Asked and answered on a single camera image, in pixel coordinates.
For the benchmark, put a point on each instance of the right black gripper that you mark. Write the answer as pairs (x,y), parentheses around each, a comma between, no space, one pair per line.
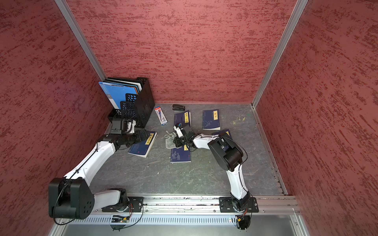
(178,141)

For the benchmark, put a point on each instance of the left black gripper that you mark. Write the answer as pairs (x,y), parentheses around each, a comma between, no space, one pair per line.
(143,135)

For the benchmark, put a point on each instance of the navy book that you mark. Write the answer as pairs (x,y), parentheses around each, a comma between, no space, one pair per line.
(143,148)
(180,155)
(211,120)
(224,132)
(182,121)

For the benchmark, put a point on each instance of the grey striped wiping cloth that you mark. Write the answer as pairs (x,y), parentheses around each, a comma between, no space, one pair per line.
(169,140)

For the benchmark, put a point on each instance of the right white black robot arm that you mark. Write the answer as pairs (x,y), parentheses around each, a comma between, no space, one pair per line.
(227,154)

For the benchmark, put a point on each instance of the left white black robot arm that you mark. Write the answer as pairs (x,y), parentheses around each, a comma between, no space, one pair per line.
(70,197)

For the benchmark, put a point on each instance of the pencil box white blue red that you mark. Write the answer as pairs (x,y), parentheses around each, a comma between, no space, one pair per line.
(161,116)

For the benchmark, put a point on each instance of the black mesh file organizer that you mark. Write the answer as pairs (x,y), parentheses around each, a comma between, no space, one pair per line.
(137,106)

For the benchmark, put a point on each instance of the blue folder in organizer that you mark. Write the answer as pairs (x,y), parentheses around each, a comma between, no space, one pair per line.
(116,93)

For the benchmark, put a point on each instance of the dark folders in organizer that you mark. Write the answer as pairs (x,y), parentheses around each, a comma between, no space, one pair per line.
(123,82)

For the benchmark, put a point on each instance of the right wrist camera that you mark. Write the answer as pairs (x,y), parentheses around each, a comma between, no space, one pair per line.
(178,130)

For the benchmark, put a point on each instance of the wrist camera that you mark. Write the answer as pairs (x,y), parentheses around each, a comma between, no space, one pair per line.
(178,130)
(122,126)

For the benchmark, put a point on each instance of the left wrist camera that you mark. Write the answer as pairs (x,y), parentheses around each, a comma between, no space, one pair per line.
(122,126)

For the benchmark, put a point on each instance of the aluminium mounting rail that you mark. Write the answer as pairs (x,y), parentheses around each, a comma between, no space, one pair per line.
(209,205)

